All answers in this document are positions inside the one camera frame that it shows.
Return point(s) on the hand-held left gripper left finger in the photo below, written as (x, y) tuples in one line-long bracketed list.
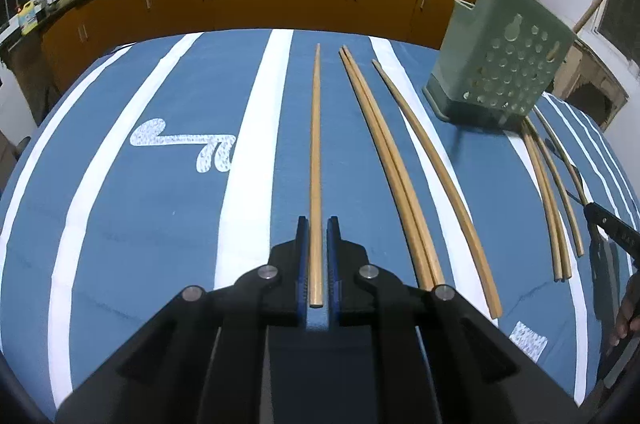
[(301, 264)]

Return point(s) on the yellow detergent bottle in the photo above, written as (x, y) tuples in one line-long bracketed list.
[(27, 17)]

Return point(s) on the person's right hand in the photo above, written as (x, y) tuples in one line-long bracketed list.
[(629, 309)]

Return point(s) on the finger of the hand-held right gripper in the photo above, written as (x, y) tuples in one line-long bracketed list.
[(615, 229), (614, 366)]

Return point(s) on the white carved side table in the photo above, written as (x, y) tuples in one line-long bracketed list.
[(592, 77)]

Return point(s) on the green perforated chopstick holder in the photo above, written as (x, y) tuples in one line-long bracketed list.
[(500, 54)]

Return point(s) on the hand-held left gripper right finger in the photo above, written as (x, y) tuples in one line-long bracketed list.
[(332, 264)]

